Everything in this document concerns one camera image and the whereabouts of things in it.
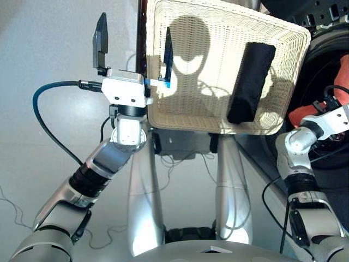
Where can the black cloth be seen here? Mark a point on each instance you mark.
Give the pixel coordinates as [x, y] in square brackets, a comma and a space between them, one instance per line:
[251, 82]

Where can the red cloth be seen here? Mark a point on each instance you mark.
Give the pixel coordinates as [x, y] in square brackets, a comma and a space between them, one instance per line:
[302, 114]

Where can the pale woven basket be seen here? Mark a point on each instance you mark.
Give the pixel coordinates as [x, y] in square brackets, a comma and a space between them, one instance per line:
[207, 54]

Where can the grey washing machine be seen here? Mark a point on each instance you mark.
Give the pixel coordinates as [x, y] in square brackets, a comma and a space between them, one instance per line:
[321, 49]

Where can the dark brown glossy stand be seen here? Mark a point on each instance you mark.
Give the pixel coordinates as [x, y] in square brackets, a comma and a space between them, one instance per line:
[141, 32]

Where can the black robot foot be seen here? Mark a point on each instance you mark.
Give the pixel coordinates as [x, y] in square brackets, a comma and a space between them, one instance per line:
[156, 143]

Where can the dark grey floor box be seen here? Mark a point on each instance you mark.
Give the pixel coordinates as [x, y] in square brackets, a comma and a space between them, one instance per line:
[185, 144]

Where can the silver robot torso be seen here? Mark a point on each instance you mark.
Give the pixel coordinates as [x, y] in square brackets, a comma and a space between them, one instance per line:
[177, 253]

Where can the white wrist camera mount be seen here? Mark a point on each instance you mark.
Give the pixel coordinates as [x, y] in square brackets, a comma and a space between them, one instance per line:
[332, 120]
[122, 92]

